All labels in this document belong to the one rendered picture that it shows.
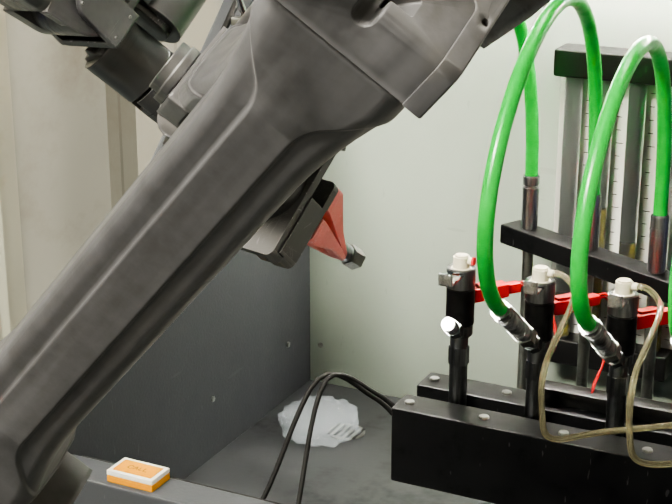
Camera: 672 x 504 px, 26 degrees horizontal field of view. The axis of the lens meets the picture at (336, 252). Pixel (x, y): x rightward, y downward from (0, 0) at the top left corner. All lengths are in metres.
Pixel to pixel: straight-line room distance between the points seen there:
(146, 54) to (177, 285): 0.69
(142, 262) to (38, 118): 3.30
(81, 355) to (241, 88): 0.15
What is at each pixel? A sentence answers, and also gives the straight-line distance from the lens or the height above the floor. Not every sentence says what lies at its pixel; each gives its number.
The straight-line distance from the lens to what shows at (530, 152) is 1.56.
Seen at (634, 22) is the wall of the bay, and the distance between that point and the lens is 1.60.
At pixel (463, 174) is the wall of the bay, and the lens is 1.69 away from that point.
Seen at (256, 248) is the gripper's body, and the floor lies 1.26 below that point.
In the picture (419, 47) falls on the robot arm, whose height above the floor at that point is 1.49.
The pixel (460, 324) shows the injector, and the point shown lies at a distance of 1.41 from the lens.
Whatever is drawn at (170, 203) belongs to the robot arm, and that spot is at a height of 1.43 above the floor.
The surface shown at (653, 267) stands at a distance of 1.47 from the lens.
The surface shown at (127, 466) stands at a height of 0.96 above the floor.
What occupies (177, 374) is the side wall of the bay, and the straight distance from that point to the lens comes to 1.58.
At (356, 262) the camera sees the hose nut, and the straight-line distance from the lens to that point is 1.40.
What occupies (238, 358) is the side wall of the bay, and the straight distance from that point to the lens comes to 1.69.
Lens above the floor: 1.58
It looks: 19 degrees down
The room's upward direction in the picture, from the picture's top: straight up
